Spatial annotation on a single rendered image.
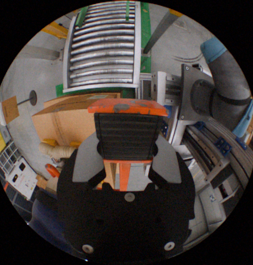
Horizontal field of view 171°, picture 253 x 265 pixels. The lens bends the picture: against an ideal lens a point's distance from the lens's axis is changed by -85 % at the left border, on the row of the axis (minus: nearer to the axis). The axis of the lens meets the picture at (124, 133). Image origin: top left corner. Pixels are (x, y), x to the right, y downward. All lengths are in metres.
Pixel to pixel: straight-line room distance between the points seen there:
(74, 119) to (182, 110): 0.38
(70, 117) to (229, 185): 0.62
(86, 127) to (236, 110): 0.43
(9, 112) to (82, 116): 1.81
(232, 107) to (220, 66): 0.09
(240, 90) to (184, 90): 0.21
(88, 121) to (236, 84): 0.39
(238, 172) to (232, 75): 0.37
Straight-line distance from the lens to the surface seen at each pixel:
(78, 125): 0.30
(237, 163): 0.47
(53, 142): 0.42
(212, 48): 0.21
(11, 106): 2.00
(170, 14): 0.72
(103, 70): 0.80
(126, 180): 0.21
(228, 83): 0.23
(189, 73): 0.36
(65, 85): 0.91
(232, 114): 0.26
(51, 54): 1.77
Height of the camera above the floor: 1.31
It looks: 58 degrees down
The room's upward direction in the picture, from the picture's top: 178 degrees counter-clockwise
